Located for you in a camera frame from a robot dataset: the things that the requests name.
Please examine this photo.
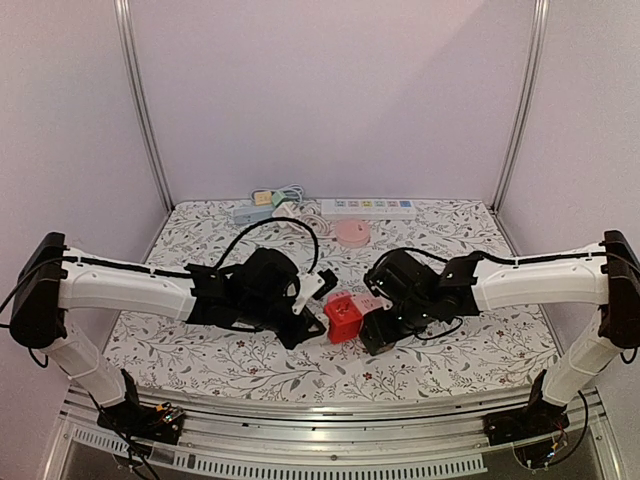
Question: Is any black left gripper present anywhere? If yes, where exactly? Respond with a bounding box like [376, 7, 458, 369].
[238, 296, 325, 351]

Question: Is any red cube socket adapter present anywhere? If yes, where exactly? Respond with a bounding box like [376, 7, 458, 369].
[324, 292, 363, 344]

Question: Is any light pink cube socket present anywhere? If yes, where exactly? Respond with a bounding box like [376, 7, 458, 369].
[351, 293, 393, 317]

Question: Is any dark green cube socket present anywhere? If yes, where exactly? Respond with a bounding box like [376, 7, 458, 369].
[359, 308, 408, 356]

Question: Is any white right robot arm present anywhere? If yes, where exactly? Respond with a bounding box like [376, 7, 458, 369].
[360, 230, 639, 436]

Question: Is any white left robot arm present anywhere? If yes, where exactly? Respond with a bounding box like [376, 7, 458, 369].
[2, 232, 337, 434]

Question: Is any white plug block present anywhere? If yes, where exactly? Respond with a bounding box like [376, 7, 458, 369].
[272, 201, 300, 220]

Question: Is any green beige socket adapter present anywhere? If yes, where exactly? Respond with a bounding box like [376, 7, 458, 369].
[250, 184, 305, 207]

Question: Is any floral table cloth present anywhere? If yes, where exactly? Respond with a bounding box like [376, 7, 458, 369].
[104, 200, 558, 403]

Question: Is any white colourful power strip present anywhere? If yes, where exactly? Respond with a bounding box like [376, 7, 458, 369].
[320, 199, 417, 221]

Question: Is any blue power strip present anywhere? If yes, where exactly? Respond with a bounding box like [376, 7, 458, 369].
[232, 205, 274, 226]

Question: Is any pink round cable reel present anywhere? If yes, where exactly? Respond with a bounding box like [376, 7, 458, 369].
[334, 219, 371, 248]

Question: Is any white coiled cable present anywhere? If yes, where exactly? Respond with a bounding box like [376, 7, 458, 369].
[290, 201, 333, 239]

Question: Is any aluminium front rail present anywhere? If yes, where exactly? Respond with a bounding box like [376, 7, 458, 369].
[43, 387, 626, 479]

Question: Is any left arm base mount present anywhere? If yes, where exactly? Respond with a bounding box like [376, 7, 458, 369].
[97, 369, 185, 445]

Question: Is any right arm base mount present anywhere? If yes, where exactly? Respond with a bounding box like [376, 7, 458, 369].
[482, 370, 569, 446]

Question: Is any right aluminium corner post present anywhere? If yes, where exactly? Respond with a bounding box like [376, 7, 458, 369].
[490, 0, 550, 216]

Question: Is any aluminium corner post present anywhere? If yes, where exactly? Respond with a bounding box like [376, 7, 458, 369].
[114, 0, 175, 213]
[490, 0, 550, 216]

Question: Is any left aluminium corner post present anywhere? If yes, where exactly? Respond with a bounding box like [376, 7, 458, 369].
[114, 0, 175, 213]

